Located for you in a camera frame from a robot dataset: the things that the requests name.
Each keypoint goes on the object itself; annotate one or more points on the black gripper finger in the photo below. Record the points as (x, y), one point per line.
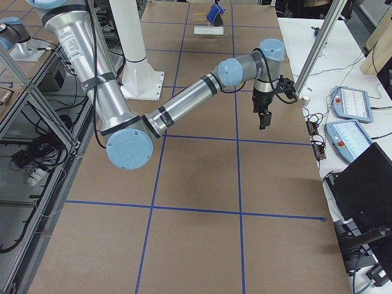
(265, 120)

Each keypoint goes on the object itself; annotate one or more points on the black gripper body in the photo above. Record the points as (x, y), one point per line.
(260, 100)

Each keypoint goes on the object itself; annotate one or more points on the blue and grey towel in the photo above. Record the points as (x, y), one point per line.
(214, 13)

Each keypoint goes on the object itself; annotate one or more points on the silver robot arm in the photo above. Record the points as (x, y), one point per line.
(169, 76)

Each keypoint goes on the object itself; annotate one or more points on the small metal cylinder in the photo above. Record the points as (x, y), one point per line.
(305, 100)

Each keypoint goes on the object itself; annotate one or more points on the black connector box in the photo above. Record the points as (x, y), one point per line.
(318, 152)
(312, 128)

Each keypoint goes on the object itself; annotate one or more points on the teach pendant tablet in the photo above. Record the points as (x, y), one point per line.
(349, 138)
(349, 103)

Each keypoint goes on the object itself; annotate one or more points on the left teach pendant tablet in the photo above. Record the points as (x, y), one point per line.
(349, 103)

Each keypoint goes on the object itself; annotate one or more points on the black monitor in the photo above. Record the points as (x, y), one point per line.
(363, 194)

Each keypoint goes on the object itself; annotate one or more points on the aluminium frame post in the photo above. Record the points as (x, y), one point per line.
(325, 30)

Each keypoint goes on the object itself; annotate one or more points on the aluminium frame rail structure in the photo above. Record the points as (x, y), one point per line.
(44, 132)

